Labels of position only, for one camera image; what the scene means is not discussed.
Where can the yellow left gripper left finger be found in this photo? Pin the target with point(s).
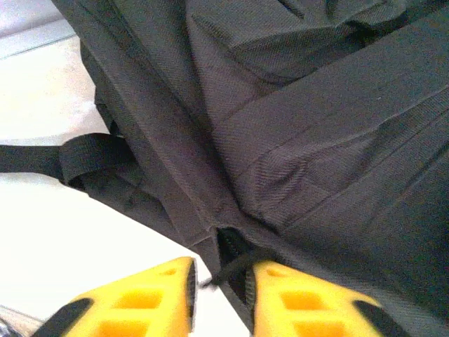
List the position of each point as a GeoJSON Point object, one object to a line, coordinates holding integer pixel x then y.
{"type": "Point", "coordinates": [140, 302]}

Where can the black backpack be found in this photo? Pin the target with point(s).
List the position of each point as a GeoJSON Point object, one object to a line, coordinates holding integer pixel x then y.
{"type": "Point", "coordinates": [280, 140]}

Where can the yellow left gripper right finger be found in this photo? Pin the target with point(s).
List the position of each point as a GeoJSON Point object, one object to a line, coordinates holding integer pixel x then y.
{"type": "Point", "coordinates": [308, 309]}

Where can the aluminium frame back rail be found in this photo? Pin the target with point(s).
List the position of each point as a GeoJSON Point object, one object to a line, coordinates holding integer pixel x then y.
{"type": "Point", "coordinates": [28, 44]}

